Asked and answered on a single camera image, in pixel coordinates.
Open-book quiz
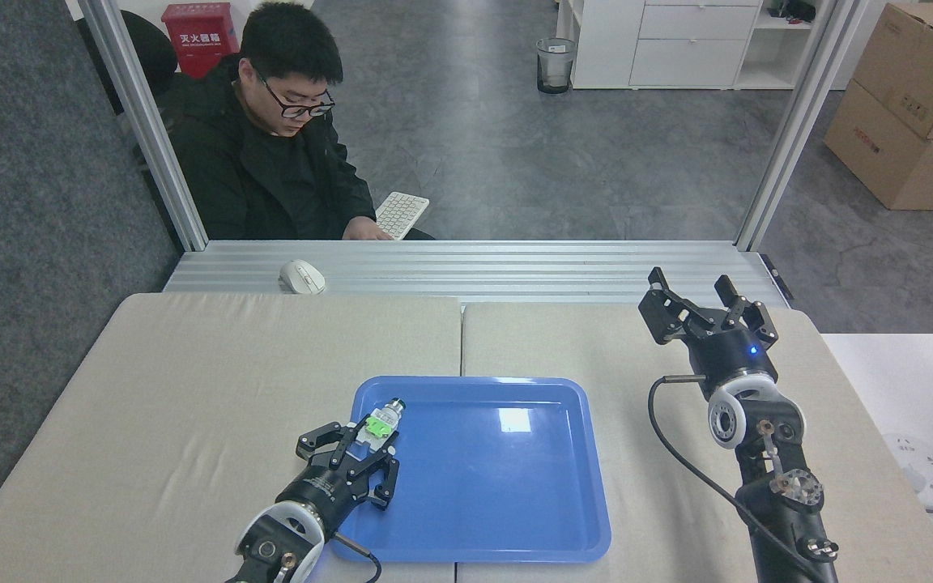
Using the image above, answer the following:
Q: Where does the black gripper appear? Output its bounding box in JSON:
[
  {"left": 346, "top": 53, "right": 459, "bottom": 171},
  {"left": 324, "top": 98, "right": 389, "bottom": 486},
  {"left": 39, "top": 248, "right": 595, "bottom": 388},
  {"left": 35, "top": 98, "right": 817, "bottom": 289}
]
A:
[
  {"left": 638, "top": 267, "right": 780, "bottom": 400},
  {"left": 275, "top": 421, "right": 401, "bottom": 529}
]

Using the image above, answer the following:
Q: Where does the green switch part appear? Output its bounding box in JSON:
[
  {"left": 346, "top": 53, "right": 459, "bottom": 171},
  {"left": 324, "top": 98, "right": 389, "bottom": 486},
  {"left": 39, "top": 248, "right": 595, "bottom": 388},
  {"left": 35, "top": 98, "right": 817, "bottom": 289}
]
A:
[{"left": 356, "top": 398, "right": 407, "bottom": 447}]

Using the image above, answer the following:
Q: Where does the blue plastic tray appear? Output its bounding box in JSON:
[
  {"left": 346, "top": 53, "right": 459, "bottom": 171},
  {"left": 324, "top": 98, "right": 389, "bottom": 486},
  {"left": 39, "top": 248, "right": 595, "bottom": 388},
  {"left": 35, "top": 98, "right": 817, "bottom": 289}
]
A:
[{"left": 329, "top": 376, "right": 612, "bottom": 564}]

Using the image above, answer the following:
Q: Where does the person's left hand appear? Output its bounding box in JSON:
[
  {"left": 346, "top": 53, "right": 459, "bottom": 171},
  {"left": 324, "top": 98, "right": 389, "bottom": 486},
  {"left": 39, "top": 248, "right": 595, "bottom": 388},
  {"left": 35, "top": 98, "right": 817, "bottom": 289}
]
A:
[{"left": 342, "top": 216, "right": 394, "bottom": 242}]

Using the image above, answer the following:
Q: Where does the white computer mouse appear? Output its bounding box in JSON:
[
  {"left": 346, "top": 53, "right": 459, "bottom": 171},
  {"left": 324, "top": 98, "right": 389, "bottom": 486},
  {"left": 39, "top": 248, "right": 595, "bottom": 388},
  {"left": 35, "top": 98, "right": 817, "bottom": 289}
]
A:
[{"left": 279, "top": 259, "right": 327, "bottom": 296}]

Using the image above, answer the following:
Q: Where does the white side table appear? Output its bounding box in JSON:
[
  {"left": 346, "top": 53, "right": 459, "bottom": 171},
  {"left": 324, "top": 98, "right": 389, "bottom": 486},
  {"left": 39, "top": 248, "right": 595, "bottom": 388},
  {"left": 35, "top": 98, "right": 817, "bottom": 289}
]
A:
[{"left": 821, "top": 334, "right": 933, "bottom": 583}]

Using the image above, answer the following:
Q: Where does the large cardboard box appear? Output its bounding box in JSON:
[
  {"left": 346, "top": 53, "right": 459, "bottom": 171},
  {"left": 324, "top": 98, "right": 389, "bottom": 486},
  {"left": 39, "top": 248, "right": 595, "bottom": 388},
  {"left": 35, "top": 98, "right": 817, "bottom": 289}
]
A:
[{"left": 824, "top": 79, "right": 933, "bottom": 211}]

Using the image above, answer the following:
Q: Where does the white keyboard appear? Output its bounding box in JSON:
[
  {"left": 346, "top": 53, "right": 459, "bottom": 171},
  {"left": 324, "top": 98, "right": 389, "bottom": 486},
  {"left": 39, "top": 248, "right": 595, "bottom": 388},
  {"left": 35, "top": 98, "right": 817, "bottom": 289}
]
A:
[{"left": 374, "top": 192, "right": 430, "bottom": 241}]

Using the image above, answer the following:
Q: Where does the white power strip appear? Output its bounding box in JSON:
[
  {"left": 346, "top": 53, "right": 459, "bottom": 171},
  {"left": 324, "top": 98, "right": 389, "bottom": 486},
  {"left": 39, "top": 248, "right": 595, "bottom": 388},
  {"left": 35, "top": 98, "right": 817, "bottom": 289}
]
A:
[{"left": 884, "top": 433, "right": 933, "bottom": 509}]

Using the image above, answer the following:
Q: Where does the white drawer cabinet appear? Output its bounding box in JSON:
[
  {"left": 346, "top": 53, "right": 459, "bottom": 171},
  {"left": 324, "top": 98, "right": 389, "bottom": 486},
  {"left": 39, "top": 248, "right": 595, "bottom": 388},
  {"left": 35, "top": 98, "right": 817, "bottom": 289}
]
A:
[{"left": 556, "top": 0, "right": 817, "bottom": 91}]

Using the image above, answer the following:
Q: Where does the grey mesh waste bin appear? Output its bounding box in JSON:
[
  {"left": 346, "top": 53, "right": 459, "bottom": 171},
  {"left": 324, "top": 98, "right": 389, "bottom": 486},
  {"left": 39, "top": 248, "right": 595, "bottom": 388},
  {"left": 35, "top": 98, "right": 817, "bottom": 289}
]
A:
[{"left": 536, "top": 37, "right": 578, "bottom": 95}]

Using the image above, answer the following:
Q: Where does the person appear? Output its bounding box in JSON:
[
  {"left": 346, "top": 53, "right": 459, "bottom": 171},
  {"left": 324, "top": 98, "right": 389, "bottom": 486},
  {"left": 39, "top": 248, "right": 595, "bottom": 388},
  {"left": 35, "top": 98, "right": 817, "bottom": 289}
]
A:
[{"left": 160, "top": 2, "right": 435, "bottom": 241}]

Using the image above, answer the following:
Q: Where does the black item on shelf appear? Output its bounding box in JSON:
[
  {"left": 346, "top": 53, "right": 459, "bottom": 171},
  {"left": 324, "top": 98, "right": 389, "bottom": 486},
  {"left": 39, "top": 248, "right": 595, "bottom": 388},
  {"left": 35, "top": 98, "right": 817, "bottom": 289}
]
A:
[{"left": 766, "top": 0, "right": 817, "bottom": 23}]

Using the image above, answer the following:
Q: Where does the small cardboard box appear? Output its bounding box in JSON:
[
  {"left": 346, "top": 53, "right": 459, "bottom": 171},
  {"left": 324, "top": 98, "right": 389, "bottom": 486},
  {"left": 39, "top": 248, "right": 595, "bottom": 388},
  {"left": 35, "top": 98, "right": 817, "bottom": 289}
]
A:
[{"left": 851, "top": 2, "right": 933, "bottom": 143}]

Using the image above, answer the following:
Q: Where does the red fire equipment box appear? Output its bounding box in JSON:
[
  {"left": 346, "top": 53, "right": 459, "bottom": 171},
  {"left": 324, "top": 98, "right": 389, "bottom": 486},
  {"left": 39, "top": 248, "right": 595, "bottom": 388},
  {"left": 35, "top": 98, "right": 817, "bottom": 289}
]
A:
[{"left": 161, "top": 2, "right": 240, "bottom": 80}]

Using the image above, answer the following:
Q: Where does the black office chair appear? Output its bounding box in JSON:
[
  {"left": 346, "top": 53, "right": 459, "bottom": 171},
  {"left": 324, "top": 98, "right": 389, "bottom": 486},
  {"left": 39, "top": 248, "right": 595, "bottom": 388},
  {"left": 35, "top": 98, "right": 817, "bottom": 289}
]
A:
[{"left": 75, "top": 10, "right": 192, "bottom": 118}]

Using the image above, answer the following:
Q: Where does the black rail end bracket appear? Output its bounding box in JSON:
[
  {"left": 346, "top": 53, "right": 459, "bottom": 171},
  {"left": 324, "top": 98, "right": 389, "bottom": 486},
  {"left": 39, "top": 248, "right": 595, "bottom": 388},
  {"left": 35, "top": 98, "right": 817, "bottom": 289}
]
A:
[{"left": 758, "top": 253, "right": 795, "bottom": 302}]

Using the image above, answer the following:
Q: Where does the silver aluminium rail platform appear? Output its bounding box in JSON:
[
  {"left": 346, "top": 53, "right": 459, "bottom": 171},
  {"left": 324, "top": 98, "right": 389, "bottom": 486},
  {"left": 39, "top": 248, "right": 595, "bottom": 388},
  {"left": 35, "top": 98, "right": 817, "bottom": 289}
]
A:
[{"left": 163, "top": 240, "right": 791, "bottom": 309}]

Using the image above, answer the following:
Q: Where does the silver aluminium post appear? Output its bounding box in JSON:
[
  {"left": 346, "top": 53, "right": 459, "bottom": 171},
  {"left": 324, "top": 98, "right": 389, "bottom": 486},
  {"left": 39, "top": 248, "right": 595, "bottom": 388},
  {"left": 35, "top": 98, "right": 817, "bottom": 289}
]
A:
[
  {"left": 735, "top": 0, "right": 871, "bottom": 252},
  {"left": 78, "top": 0, "right": 208, "bottom": 252}
]

